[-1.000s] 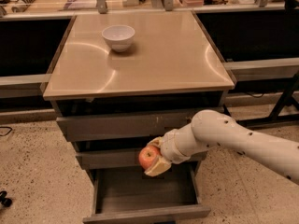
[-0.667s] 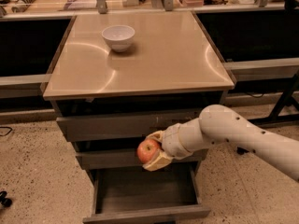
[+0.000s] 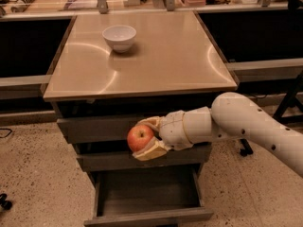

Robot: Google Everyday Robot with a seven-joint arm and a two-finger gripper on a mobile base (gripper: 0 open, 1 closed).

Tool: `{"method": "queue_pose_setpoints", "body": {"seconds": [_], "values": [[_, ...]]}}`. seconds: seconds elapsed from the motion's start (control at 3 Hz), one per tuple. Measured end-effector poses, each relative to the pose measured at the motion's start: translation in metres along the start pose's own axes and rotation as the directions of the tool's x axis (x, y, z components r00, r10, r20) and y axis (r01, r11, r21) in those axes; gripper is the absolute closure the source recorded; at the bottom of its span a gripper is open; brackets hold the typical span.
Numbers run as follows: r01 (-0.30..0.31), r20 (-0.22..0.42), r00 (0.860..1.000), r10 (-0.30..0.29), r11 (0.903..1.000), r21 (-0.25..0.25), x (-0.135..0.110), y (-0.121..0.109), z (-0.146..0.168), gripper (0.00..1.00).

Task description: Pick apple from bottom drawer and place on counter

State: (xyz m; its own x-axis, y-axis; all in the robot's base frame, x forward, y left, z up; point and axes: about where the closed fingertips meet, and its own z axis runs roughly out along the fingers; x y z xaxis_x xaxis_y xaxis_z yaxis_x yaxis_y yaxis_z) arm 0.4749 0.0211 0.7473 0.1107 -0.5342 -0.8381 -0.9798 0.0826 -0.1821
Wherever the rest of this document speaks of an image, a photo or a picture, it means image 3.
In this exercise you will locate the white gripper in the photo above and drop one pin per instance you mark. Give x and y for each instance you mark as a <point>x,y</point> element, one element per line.
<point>171,130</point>

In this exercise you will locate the black object on floor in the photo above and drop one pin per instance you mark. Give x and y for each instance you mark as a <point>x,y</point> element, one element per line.
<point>4,203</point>

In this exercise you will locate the grey open bottom drawer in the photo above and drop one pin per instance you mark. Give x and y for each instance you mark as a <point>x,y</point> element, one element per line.
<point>164,196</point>

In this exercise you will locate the red apple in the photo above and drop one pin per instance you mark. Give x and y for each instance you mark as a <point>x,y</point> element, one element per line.
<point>138,137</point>

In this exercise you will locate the white ceramic bowl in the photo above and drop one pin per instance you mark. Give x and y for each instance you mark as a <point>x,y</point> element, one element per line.
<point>120,38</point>

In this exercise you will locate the black coiled tool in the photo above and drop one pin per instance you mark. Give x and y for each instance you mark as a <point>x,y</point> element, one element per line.
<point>21,5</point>

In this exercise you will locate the grey middle drawer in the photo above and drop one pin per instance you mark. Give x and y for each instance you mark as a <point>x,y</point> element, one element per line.
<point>116,160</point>

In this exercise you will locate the grey top drawer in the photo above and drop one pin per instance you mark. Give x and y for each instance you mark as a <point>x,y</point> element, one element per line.
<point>94,128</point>

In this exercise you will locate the black table leg with caster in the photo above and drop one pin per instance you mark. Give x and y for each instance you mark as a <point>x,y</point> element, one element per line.
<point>246,149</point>

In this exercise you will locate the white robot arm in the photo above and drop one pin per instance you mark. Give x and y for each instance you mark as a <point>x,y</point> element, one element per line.
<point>231,116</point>

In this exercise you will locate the grey drawer cabinet with counter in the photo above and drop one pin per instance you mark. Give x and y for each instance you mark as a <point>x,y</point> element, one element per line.
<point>172,65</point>

